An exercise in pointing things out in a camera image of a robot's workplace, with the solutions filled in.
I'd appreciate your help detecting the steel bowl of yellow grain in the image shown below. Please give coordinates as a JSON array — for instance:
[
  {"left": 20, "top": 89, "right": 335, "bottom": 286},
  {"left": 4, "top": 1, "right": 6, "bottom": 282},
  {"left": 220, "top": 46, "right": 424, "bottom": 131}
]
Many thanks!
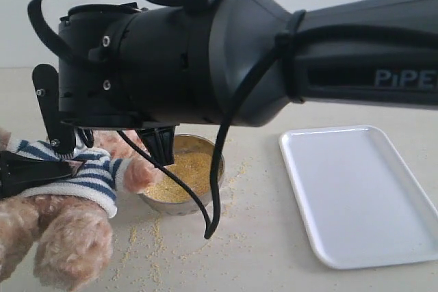
[{"left": 140, "top": 134, "right": 214, "bottom": 215}]

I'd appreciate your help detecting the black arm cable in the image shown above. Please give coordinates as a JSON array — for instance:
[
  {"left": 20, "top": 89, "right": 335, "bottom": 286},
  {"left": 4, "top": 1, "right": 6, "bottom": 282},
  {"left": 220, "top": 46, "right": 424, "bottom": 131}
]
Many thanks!
[{"left": 26, "top": 0, "right": 307, "bottom": 240}]

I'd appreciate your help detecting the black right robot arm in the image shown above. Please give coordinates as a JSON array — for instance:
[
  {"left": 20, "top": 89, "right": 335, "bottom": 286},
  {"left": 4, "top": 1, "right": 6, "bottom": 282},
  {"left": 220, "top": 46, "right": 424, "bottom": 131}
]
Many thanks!
[{"left": 27, "top": 0, "right": 437, "bottom": 165}]

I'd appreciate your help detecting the beige teddy bear striped sweater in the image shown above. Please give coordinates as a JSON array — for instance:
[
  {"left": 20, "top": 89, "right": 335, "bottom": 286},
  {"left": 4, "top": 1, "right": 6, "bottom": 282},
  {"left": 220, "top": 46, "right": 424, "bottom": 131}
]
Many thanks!
[{"left": 1, "top": 131, "right": 161, "bottom": 291}]

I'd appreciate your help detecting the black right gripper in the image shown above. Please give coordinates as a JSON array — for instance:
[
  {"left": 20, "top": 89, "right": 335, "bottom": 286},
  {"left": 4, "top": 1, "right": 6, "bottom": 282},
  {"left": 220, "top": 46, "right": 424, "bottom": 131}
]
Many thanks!
[{"left": 31, "top": 3, "right": 181, "bottom": 165}]

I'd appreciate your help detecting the white rectangular plastic tray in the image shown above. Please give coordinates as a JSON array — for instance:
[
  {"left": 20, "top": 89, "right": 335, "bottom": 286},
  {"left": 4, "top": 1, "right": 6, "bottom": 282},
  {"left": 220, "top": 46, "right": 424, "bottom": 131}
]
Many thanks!
[{"left": 279, "top": 125, "right": 437, "bottom": 269}]

